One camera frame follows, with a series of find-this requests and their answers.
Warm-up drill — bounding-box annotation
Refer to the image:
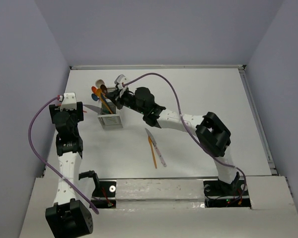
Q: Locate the orange plastic knife front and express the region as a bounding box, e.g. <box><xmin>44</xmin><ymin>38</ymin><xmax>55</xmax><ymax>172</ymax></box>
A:
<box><xmin>148</xmin><ymin>136</ymin><xmax>157</xmax><ymax>169</ymax></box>

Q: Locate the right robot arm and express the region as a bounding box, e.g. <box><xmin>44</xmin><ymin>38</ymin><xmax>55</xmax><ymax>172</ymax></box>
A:
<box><xmin>106</xmin><ymin>87</ymin><xmax>240</xmax><ymax>194</ymax></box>

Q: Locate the white two-compartment utensil caddy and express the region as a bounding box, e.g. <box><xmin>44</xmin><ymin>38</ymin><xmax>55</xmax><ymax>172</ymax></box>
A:
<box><xmin>97</xmin><ymin>87</ymin><xmax>123</xmax><ymax>129</ymax></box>

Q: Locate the purple cable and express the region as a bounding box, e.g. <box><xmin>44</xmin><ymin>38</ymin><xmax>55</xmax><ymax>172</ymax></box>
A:
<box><xmin>28</xmin><ymin>96</ymin><xmax>100</xmax><ymax>215</ymax></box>
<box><xmin>123</xmin><ymin>72</ymin><xmax>248</xmax><ymax>201</ymax></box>

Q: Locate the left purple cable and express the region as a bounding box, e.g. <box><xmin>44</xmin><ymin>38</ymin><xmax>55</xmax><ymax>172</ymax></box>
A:
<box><xmin>28</xmin><ymin>96</ymin><xmax>100</xmax><ymax>215</ymax></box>

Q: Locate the steel knife pink handle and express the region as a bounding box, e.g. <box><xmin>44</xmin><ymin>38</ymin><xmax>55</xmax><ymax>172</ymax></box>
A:
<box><xmin>145</xmin><ymin>128</ymin><xmax>167</xmax><ymax>167</ymax></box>

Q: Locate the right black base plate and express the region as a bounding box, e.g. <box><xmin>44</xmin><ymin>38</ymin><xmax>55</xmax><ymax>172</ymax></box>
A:
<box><xmin>203</xmin><ymin>180</ymin><xmax>251</xmax><ymax>208</ymax></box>

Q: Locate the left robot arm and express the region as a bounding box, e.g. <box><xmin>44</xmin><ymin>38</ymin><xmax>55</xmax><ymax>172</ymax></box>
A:
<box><xmin>45</xmin><ymin>102</ymin><xmax>93</xmax><ymax>238</ymax></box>

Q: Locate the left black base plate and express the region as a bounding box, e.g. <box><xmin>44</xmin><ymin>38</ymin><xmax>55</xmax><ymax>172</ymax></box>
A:
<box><xmin>91</xmin><ymin>180</ymin><xmax>117</xmax><ymax>209</ymax></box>

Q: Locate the white foam front board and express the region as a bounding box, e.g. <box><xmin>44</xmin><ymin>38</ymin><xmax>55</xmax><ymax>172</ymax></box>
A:
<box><xmin>17</xmin><ymin>175</ymin><xmax>298</xmax><ymax>238</ymax></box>

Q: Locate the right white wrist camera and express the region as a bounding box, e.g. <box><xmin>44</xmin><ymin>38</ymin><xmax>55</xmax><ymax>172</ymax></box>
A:
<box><xmin>114</xmin><ymin>74</ymin><xmax>128</xmax><ymax>90</ymax></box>

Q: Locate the blue plastic spoon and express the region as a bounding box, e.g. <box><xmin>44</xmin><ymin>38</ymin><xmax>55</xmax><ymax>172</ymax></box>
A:
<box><xmin>91</xmin><ymin>93</ymin><xmax>101</xmax><ymax>102</ymax></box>

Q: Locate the aluminium rail back edge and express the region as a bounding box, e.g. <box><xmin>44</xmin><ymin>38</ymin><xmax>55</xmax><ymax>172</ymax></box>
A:
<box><xmin>70</xmin><ymin>64</ymin><xmax>246</xmax><ymax>70</ymax></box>

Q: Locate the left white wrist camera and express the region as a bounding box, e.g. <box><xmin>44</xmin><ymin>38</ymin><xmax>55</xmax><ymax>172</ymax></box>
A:
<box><xmin>59</xmin><ymin>92</ymin><xmax>77</xmax><ymax>111</ymax></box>

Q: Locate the red-orange plastic spoon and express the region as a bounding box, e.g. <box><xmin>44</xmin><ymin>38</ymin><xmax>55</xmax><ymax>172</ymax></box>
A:
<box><xmin>91</xmin><ymin>86</ymin><xmax>97</xmax><ymax>94</ymax></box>

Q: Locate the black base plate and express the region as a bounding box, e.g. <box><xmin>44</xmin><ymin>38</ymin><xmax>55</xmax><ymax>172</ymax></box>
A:
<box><xmin>203</xmin><ymin>180</ymin><xmax>251</xmax><ymax>208</ymax></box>
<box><xmin>91</xmin><ymin>180</ymin><xmax>117</xmax><ymax>209</ymax></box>

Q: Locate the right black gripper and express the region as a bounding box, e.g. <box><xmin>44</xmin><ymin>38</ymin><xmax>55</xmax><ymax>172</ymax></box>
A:
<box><xmin>105</xmin><ymin>88</ymin><xmax>146</xmax><ymax>115</ymax></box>

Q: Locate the dark brown wooden spoon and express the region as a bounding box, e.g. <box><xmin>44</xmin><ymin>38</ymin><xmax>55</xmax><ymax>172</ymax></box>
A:
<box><xmin>100</xmin><ymin>84</ymin><xmax>108</xmax><ymax>95</ymax></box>

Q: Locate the aluminium rail right edge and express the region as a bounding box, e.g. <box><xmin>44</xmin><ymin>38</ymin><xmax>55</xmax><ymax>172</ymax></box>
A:
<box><xmin>238</xmin><ymin>65</ymin><xmax>280</xmax><ymax>176</ymax></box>

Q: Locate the orange plastic knife long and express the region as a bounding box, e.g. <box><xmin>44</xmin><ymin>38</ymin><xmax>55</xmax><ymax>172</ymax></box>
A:
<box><xmin>99</xmin><ymin>94</ymin><xmax>113</xmax><ymax>114</ymax></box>

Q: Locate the beige wooden spoon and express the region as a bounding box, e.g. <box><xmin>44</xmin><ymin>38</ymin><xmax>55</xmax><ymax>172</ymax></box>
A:
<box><xmin>95</xmin><ymin>79</ymin><xmax>105</xmax><ymax>88</ymax></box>

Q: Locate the aluminium rail edge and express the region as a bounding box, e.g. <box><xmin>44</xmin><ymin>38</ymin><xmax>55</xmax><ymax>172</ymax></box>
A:
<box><xmin>70</xmin><ymin>64</ymin><xmax>246</xmax><ymax>70</ymax></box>
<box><xmin>238</xmin><ymin>65</ymin><xmax>280</xmax><ymax>176</ymax></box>

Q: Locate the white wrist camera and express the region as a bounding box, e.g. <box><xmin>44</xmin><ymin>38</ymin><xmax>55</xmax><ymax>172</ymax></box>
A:
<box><xmin>114</xmin><ymin>74</ymin><xmax>128</xmax><ymax>90</ymax></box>
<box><xmin>59</xmin><ymin>92</ymin><xmax>77</xmax><ymax>111</ymax></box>

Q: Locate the steel knife green handle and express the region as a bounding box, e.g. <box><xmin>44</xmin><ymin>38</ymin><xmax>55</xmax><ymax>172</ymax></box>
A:
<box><xmin>83</xmin><ymin>104</ymin><xmax>102</xmax><ymax>114</ymax></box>

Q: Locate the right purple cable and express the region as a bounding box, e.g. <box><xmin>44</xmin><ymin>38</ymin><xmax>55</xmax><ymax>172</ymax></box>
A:
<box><xmin>123</xmin><ymin>72</ymin><xmax>248</xmax><ymax>201</ymax></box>

